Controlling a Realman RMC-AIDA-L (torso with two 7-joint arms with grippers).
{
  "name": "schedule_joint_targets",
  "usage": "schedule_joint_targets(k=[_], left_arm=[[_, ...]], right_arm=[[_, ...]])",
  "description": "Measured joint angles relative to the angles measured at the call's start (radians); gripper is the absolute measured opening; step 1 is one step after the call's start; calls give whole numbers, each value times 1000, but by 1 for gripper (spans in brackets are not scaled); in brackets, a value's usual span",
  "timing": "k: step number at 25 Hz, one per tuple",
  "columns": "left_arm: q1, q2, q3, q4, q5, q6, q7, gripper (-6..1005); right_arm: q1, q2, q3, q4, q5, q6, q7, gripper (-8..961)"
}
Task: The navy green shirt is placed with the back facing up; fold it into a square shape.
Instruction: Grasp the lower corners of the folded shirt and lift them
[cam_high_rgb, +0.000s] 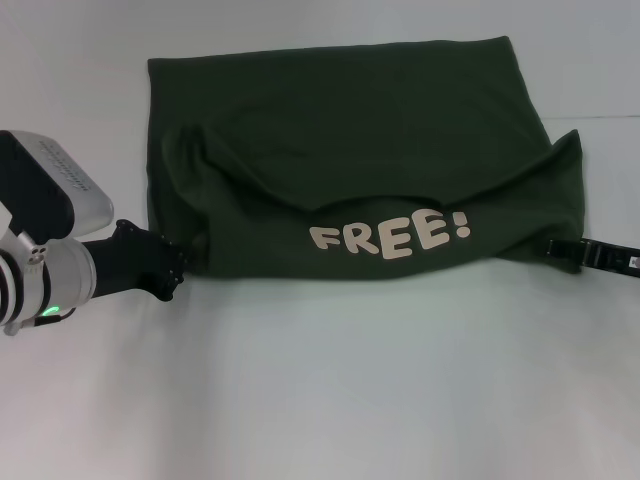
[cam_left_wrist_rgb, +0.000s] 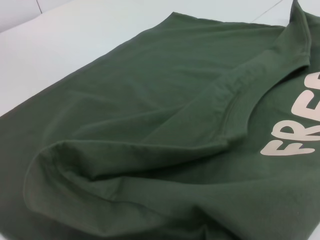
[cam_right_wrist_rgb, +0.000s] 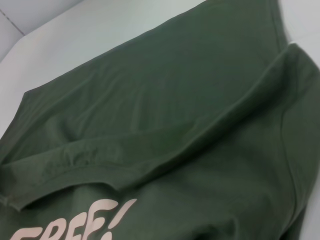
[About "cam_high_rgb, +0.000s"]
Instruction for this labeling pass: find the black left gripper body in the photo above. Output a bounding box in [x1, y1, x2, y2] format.
[78, 218, 187, 303]

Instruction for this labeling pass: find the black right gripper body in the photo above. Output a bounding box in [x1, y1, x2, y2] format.
[602, 240, 640, 277]

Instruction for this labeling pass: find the dark green shirt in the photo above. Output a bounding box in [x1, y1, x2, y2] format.
[146, 33, 595, 279]

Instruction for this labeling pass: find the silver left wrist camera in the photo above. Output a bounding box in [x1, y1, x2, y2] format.
[0, 129, 116, 242]

